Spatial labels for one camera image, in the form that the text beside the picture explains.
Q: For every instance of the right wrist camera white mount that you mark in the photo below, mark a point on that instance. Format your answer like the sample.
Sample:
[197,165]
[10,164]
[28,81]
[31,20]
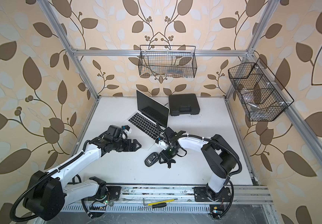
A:
[161,143]

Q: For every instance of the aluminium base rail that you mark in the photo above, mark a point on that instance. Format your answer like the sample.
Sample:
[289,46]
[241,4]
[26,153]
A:
[132,193]

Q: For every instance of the silver laptop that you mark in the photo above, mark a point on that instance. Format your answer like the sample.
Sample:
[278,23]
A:
[145,120]

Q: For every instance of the aluminium frame post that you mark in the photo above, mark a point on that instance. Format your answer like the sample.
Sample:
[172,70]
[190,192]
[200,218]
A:
[242,23]

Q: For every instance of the black wire basket wall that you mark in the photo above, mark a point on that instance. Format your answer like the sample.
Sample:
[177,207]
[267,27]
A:
[262,95]
[176,61]

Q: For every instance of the black plastic tool case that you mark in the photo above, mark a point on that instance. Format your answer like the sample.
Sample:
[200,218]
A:
[180,104]

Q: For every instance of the yellow black screwdriver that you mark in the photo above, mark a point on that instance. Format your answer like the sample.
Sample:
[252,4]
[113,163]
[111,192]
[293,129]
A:
[160,204]

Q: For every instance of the black wire basket back wall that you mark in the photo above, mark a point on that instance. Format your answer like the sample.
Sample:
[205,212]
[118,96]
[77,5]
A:
[176,61]

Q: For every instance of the black wire basket right wall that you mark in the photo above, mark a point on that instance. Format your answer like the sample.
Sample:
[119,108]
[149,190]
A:
[262,95]

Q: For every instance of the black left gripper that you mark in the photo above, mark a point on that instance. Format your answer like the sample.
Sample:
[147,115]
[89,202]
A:
[133,149]

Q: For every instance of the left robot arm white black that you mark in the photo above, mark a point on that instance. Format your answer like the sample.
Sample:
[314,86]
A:
[48,192]

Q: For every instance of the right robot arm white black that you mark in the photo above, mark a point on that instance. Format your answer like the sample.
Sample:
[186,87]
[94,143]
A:
[223,161]

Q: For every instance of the black wireless mouse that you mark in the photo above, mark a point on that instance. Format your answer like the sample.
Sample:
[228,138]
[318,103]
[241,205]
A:
[151,159]

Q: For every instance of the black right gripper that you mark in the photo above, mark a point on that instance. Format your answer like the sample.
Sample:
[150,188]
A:
[166,157]

